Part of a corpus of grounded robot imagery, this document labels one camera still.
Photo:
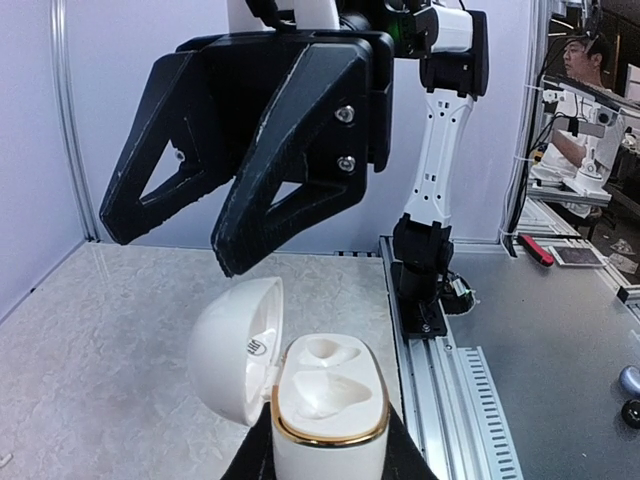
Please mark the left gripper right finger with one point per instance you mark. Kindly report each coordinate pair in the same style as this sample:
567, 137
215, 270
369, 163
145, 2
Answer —
403, 460

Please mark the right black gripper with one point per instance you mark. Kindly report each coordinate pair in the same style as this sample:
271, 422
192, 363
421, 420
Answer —
294, 119

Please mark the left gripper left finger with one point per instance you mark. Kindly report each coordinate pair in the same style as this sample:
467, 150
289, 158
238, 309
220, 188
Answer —
254, 458

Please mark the white earbud charging case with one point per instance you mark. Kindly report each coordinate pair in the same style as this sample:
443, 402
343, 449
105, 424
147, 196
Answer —
326, 395

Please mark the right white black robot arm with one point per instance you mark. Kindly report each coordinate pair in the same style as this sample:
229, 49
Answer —
452, 49

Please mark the blue grey object on bench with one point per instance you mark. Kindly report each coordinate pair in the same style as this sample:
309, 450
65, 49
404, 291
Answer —
629, 380

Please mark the red black hand tool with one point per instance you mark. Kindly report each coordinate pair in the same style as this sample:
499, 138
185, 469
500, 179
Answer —
535, 251

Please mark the smartphone on bench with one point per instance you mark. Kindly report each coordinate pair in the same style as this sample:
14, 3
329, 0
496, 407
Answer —
576, 257

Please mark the neighbouring white robot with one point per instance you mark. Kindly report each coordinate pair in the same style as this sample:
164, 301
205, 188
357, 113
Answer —
582, 139

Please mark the front aluminium rail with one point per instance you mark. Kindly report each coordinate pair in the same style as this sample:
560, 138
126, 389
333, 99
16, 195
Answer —
450, 403

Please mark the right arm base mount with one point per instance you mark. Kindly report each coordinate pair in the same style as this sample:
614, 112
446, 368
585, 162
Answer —
423, 314

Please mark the left aluminium frame post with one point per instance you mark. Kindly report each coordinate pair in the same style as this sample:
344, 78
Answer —
63, 90

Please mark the aluminium frame post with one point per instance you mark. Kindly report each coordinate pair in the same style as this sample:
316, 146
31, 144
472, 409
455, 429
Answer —
537, 47
63, 90

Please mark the right aluminium frame post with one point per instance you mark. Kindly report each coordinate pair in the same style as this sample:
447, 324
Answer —
537, 47

